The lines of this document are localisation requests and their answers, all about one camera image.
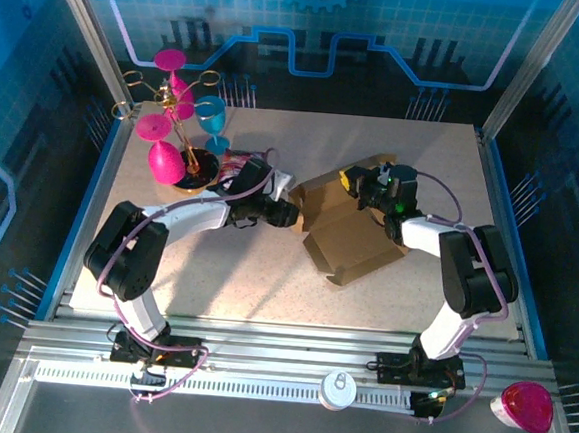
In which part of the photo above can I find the brown cardboard paper box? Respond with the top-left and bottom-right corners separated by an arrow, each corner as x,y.
282,146 -> 421,293

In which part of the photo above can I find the purple candy bag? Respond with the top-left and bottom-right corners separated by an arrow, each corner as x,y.
216,146 -> 256,190

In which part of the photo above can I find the pink plastic goblet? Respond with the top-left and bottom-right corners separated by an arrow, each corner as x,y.
131,112 -> 192,188
150,47 -> 194,100
168,97 -> 198,123

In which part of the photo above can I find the blue plastic goblet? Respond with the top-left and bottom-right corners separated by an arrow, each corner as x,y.
191,93 -> 236,158

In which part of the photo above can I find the white pull-tab can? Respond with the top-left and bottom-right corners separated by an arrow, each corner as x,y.
317,369 -> 359,414

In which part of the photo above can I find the small black circuit board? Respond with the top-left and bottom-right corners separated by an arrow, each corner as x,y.
409,386 -> 453,422

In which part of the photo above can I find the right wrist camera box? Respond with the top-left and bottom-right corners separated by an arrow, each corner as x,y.
374,161 -> 421,201

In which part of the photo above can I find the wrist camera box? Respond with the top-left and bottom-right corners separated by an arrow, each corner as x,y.
233,152 -> 298,204
374,161 -> 421,201

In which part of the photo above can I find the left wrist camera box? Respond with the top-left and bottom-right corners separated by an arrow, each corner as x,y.
233,152 -> 298,204

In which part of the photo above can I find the gold wire glass rack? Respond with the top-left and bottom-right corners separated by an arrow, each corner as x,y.
104,61 -> 231,198

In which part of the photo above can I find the aluminium table side rail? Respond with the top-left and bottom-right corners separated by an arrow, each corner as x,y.
35,95 -> 142,328
458,125 -> 568,361

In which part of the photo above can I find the aluminium mounting rail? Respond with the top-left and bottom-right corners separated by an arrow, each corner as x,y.
14,303 -> 564,402

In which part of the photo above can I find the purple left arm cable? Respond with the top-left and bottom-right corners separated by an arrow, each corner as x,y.
86,134 -> 282,414

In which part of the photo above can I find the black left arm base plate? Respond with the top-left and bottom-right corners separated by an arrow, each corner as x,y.
108,330 -> 205,370

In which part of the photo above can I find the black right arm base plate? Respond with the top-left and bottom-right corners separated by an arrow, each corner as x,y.
374,350 -> 469,391

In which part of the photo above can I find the white slotted cable duct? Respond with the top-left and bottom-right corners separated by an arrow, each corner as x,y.
30,360 -> 420,414

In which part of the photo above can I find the aluminium frame post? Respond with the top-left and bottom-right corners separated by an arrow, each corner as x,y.
479,0 -> 579,145
32,0 -> 148,111

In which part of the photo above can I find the pink glass on rail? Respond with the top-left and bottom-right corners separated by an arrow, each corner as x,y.
487,378 -> 557,433

